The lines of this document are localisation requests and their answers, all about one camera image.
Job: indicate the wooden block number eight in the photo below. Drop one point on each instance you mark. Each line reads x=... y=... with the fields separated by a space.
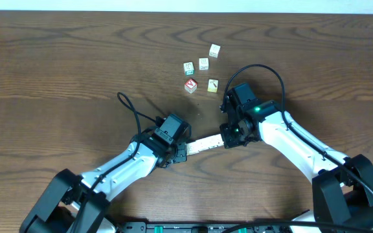
x=203 y=64

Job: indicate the wooden block red scribble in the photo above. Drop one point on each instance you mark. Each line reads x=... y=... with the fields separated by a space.
x=219 y=140

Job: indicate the red letter A block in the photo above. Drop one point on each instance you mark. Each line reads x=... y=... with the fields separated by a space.
x=191 y=86

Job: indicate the teal block umbrella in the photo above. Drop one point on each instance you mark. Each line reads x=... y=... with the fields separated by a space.
x=205 y=143

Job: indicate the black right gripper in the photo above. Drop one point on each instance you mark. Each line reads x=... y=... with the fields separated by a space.
x=228 y=141

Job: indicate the wooden block bee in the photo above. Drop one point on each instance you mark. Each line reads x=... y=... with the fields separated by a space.
x=198 y=146

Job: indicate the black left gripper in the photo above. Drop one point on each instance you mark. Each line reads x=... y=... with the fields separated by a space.
x=180 y=153

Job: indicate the yellow edged wooden block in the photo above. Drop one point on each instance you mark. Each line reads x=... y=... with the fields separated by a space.
x=212 y=86

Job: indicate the wooden block soccer ball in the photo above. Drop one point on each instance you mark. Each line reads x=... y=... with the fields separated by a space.
x=213 y=142

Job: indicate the wooden block far left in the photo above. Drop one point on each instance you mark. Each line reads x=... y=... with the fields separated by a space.
x=214 y=50

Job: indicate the wooden block ladybug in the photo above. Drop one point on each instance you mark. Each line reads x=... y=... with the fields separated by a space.
x=190 y=149

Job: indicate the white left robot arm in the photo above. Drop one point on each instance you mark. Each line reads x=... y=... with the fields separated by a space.
x=78 y=203

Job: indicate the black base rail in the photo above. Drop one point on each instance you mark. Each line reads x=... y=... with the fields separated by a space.
x=143 y=227

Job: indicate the green block top corner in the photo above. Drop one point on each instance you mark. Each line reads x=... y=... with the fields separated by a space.
x=188 y=68

